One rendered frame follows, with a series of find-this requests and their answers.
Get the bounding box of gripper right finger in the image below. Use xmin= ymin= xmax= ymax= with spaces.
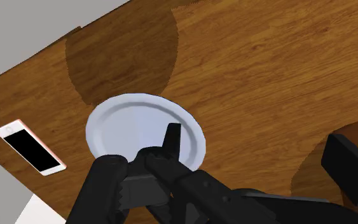
xmin=320 ymin=133 xmax=358 ymax=224

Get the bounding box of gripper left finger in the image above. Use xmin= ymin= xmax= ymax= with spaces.
xmin=65 ymin=122 xmax=279 ymax=224

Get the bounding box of white round plate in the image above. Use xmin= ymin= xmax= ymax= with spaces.
xmin=85 ymin=93 xmax=207 ymax=172

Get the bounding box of brown wooden table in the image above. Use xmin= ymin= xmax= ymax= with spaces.
xmin=0 ymin=0 xmax=358 ymax=224

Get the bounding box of white smartphone with black screen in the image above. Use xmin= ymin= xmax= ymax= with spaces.
xmin=0 ymin=118 xmax=67 ymax=177

